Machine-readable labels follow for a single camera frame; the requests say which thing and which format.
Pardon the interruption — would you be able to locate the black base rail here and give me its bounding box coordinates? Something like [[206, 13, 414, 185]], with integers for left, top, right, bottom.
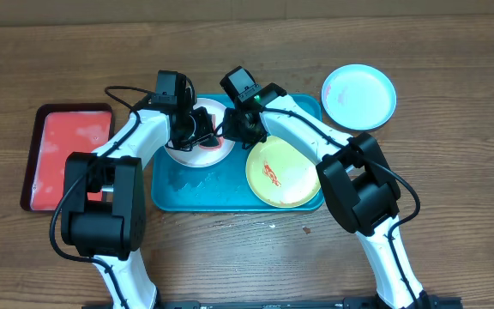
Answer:
[[81, 295, 465, 309]]

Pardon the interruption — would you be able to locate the white plate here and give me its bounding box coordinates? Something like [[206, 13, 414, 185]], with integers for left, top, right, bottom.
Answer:
[[166, 98, 235, 167]]

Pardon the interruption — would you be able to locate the light blue plate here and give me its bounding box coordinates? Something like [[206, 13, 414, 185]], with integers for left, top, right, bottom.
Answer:
[[321, 64, 397, 131]]

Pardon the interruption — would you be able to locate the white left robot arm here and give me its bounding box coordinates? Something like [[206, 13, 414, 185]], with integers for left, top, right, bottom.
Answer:
[[49, 70, 216, 308]]

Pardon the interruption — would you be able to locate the dark tray with red water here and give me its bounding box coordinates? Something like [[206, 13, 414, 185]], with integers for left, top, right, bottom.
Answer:
[[20, 103, 115, 212]]

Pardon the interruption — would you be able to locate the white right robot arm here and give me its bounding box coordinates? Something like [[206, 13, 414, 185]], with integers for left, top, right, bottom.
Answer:
[[220, 67, 431, 308]]

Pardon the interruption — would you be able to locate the orange and green sponge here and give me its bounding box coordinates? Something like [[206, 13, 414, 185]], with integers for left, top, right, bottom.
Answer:
[[199, 136, 221, 151]]

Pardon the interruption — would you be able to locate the yellow-green plate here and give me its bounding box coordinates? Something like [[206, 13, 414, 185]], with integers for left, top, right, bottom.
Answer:
[[245, 136, 321, 209]]

